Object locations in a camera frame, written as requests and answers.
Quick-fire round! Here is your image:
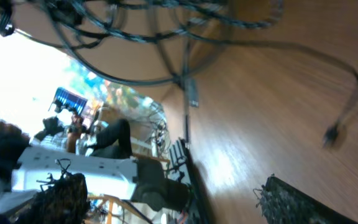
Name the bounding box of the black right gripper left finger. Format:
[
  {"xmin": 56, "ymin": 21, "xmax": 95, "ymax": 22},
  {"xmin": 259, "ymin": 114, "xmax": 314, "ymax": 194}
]
[{"xmin": 17, "ymin": 173, "xmax": 90, "ymax": 224}]

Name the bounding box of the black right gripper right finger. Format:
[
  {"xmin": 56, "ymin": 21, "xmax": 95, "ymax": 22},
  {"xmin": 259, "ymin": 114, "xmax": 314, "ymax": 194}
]
[{"xmin": 253, "ymin": 174, "xmax": 357, "ymax": 224}]

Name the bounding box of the thin black cable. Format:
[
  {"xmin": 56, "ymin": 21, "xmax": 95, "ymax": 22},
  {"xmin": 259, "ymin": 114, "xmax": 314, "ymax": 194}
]
[{"xmin": 0, "ymin": 0, "xmax": 358, "ymax": 147}]

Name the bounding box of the black and white braided cable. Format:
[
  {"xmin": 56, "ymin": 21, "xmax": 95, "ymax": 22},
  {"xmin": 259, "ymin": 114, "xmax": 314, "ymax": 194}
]
[{"xmin": 42, "ymin": 0, "xmax": 285, "ymax": 44}]

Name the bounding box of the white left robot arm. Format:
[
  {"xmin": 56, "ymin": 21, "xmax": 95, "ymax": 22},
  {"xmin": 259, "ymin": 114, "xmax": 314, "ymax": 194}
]
[{"xmin": 0, "ymin": 146, "xmax": 190, "ymax": 211}]

